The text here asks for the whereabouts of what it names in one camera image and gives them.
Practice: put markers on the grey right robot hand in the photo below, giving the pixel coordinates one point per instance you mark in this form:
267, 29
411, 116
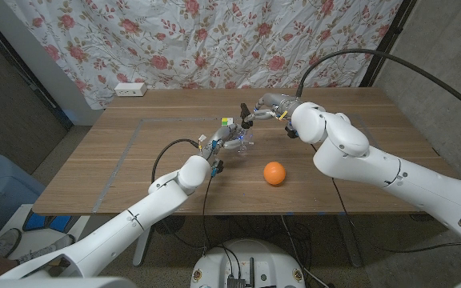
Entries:
280, 105

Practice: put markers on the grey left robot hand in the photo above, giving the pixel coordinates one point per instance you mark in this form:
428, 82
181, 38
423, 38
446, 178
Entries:
224, 138

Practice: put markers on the clear plastic spray bottle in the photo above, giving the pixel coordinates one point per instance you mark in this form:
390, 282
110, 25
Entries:
244, 149

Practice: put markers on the black spray trigger top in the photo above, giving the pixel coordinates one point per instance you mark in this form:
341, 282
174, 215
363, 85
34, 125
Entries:
245, 112

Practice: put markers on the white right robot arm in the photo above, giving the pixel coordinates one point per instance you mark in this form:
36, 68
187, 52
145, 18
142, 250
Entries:
374, 168

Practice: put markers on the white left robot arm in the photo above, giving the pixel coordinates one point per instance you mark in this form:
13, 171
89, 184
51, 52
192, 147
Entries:
134, 224

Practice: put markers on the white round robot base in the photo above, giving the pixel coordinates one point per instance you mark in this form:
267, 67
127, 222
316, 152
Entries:
248, 260

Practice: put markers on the multicoloured Rubik's cube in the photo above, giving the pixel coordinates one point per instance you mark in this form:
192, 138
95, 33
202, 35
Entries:
226, 121

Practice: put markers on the orange ball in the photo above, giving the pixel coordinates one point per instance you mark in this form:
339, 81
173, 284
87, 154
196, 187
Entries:
274, 173

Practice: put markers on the grey tape outline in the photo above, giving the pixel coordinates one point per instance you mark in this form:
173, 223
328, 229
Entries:
174, 119

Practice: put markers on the floral print backdrop cloth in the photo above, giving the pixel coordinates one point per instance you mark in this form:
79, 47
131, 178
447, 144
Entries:
214, 40

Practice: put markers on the white power strip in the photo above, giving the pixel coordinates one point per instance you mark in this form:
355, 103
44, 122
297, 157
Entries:
130, 89

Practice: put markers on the black backdrop stand pole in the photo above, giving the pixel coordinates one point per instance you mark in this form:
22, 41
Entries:
387, 43

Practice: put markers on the white table leg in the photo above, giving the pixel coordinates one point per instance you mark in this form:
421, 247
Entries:
142, 248

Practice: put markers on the grey table leg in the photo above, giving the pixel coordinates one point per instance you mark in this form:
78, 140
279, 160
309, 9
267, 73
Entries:
350, 244

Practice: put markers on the white platform with blue pads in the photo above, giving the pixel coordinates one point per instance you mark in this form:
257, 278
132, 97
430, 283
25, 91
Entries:
38, 240

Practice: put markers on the grey sneaker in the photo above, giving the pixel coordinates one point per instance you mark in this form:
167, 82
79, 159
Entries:
4, 242
40, 250

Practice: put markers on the white robot torso edge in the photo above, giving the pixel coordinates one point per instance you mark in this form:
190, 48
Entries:
54, 283

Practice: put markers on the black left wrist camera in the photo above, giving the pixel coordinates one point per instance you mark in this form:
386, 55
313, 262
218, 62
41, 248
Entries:
217, 166

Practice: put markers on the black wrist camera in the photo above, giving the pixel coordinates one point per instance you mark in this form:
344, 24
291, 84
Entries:
217, 166
292, 131

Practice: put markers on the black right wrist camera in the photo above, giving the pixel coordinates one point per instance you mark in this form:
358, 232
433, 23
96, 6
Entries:
292, 131

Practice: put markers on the black wall edge strip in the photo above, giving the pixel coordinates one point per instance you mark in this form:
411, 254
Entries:
46, 96

